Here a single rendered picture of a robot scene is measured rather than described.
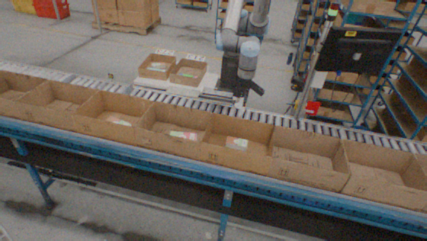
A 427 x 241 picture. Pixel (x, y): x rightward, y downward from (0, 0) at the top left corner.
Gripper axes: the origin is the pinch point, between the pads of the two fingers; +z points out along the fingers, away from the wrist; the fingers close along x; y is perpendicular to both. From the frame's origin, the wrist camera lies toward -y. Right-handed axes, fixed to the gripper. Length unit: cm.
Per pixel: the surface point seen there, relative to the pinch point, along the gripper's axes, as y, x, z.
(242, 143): -2.3, 0.8, 25.6
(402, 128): -153, -117, 65
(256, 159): -11.8, 21.2, 16.1
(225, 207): 0, 27, 56
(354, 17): -78, -143, -24
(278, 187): -26.1, 27.8, 27.0
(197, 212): 21, 14, 89
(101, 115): 96, 0, 28
